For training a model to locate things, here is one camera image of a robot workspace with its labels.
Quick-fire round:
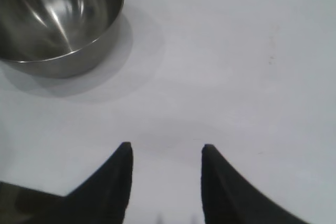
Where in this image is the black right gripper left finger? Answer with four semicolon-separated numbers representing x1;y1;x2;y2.
26;141;134;224

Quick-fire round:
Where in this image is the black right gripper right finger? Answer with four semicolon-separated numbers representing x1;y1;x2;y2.
201;143;312;224

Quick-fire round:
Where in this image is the stainless steel mixing bowl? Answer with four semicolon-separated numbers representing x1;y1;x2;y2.
0;0;125;79

